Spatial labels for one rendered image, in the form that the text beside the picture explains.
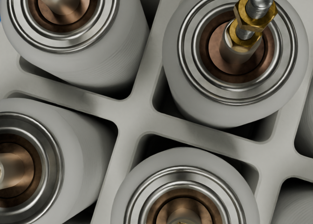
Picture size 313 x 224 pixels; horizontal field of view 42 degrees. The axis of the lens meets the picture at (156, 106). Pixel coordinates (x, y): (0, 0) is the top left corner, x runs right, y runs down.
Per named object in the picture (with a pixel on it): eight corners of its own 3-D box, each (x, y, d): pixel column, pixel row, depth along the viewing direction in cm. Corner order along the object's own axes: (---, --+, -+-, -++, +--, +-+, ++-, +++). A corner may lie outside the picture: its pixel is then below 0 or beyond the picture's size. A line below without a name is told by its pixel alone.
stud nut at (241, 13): (229, 27, 19) (231, 22, 19) (236, -7, 19) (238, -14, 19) (271, 35, 19) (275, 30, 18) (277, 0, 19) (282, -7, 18)
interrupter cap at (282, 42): (166, 94, 26) (166, 92, 26) (189, -18, 27) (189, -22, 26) (284, 117, 26) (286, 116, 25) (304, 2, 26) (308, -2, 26)
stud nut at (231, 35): (222, 46, 23) (223, 42, 22) (228, 17, 23) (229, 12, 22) (257, 52, 23) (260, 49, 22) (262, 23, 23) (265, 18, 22)
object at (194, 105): (163, 121, 44) (147, 106, 26) (180, 35, 45) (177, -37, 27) (252, 139, 43) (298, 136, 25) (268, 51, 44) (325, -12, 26)
